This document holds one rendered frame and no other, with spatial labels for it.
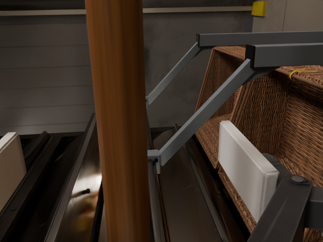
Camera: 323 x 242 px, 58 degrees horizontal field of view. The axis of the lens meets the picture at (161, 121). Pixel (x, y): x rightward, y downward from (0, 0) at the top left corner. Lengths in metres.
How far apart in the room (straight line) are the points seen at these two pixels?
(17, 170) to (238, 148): 0.13
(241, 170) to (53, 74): 2.96
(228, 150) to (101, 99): 0.08
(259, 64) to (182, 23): 2.37
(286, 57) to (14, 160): 0.53
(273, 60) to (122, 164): 0.49
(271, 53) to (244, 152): 0.47
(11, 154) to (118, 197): 0.07
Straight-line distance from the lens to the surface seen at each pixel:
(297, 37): 1.19
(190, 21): 2.96
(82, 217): 1.04
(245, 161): 0.16
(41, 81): 3.13
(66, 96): 3.12
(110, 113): 0.16
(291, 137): 1.24
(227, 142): 0.18
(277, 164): 0.16
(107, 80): 0.16
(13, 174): 0.19
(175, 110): 3.13
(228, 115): 1.81
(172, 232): 1.05
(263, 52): 0.61
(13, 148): 0.19
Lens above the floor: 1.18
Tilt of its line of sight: 5 degrees down
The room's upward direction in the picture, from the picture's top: 93 degrees counter-clockwise
